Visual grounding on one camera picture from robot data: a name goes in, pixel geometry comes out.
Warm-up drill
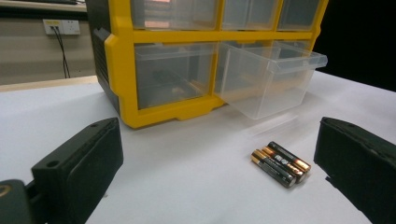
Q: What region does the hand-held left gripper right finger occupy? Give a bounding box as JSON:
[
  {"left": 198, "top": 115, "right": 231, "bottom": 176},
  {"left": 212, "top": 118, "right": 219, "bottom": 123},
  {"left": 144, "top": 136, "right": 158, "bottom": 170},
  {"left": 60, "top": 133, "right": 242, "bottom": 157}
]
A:
[{"left": 313, "top": 116, "right": 396, "bottom": 224}]

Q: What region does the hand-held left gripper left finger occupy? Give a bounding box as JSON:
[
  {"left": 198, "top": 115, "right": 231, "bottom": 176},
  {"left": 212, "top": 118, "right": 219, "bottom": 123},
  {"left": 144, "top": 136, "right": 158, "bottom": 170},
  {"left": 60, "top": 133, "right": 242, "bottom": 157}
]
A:
[{"left": 31, "top": 117, "right": 124, "bottom": 224}]

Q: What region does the black and gold battery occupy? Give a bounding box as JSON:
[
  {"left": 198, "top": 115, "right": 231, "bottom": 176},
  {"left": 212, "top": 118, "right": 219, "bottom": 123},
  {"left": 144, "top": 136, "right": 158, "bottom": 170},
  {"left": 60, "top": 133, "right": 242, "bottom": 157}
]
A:
[
  {"left": 261, "top": 146, "right": 307, "bottom": 184},
  {"left": 267, "top": 141, "right": 312, "bottom": 173},
  {"left": 250, "top": 148, "right": 297, "bottom": 189}
]

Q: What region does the yellow drawer cabinet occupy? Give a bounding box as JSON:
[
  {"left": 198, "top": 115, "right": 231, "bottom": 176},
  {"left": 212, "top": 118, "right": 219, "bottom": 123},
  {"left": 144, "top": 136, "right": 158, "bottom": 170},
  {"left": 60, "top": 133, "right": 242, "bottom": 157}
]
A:
[{"left": 85, "top": 0, "right": 330, "bottom": 130}]

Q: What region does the clear plastic drawer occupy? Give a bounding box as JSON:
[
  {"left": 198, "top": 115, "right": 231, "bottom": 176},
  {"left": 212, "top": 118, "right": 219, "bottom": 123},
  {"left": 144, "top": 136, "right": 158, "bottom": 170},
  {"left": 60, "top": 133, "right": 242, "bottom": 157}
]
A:
[
  {"left": 134, "top": 41, "right": 219, "bottom": 110},
  {"left": 277, "top": 0, "right": 321, "bottom": 32},
  {"left": 130, "top": 0, "right": 220, "bottom": 31},
  {"left": 214, "top": 41, "right": 329, "bottom": 120},
  {"left": 221, "top": 0, "right": 279, "bottom": 31},
  {"left": 274, "top": 39, "right": 313, "bottom": 60}
]

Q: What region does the beige background desk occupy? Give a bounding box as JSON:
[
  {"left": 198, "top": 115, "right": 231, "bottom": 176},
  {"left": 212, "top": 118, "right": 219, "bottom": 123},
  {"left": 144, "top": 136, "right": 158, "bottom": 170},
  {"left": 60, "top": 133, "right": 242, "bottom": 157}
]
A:
[{"left": 0, "top": 0, "right": 88, "bottom": 13}]

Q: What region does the black cable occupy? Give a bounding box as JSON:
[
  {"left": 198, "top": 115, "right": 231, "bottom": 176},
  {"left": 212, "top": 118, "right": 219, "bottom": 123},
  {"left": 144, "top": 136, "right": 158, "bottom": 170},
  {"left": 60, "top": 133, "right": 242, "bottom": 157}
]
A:
[
  {"left": 55, "top": 26, "right": 71, "bottom": 79},
  {"left": 50, "top": 26, "right": 68, "bottom": 79}
]

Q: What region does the white wall socket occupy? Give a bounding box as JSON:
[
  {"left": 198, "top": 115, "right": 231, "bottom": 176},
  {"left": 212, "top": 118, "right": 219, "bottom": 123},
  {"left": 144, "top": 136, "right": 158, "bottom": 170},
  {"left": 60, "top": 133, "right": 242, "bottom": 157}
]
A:
[{"left": 42, "top": 19, "right": 81, "bottom": 35}]

